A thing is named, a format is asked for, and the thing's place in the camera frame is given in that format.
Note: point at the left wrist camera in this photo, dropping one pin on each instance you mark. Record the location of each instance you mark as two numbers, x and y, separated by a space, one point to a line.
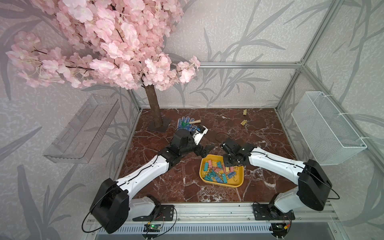
199 133

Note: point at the yellow plastic storage tray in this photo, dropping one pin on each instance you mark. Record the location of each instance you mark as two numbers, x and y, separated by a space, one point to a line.
234 182

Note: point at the green wooden-handled garden tool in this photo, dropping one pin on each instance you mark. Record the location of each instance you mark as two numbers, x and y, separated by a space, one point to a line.
188 124

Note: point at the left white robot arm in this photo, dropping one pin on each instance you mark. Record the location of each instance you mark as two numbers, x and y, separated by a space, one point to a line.
114 202

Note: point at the clear acrylic wall shelf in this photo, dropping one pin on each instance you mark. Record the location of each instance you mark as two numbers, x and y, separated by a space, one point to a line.
79 140

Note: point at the pink blossom artificial tree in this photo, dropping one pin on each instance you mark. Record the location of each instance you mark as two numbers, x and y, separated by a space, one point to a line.
119 43

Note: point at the right circuit board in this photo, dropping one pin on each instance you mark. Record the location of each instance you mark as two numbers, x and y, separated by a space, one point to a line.
280 231

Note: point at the blue binder clip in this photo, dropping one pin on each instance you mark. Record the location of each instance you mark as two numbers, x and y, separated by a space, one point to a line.
231 175

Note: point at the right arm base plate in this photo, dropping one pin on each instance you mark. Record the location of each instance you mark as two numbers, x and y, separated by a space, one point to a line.
264 211

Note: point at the aluminium front rail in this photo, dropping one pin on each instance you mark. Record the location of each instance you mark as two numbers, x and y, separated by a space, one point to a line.
232 218

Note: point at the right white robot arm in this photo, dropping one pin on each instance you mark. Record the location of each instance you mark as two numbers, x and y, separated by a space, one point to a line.
312 184

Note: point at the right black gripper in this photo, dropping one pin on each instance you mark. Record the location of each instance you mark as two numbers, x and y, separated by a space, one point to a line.
225 163

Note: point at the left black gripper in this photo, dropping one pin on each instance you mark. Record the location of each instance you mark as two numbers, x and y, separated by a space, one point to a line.
205 152

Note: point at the white wire mesh basket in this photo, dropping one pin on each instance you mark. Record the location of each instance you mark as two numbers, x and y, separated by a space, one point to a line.
328 134

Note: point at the left green circuit board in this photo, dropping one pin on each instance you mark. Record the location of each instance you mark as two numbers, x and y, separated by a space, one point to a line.
152 228

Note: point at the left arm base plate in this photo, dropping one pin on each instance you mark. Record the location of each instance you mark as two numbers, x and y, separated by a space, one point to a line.
164 213

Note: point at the blue dotted work glove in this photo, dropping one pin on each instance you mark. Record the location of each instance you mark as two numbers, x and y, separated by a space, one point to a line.
186 119

